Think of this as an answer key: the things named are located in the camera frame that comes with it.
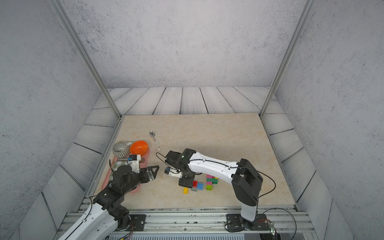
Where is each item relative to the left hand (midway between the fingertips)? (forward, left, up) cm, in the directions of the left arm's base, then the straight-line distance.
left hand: (155, 168), depth 79 cm
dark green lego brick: (-3, -32, -10) cm, 33 cm away
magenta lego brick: (-4, -29, -12) cm, 31 cm away
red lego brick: (-7, -21, -4) cm, 22 cm away
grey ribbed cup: (+19, +28, -11) cm, 35 cm away
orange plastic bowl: (+20, +16, -9) cm, 27 cm away
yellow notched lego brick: (-2, -33, -9) cm, 34 cm away
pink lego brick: (-1, -29, -10) cm, 31 cm away
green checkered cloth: (+7, +28, -11) cm, 31 cm away
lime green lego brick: (-7, -28, -11) cm, 31 cm away
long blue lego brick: (-7, -23, -8) cm, 25 cm away
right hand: (-4, -18, -4) cm, 19 cm away
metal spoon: (+31, +9, -11) cm, 34 cm away
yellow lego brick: (-8, -15, -11) cm, 21 cm away
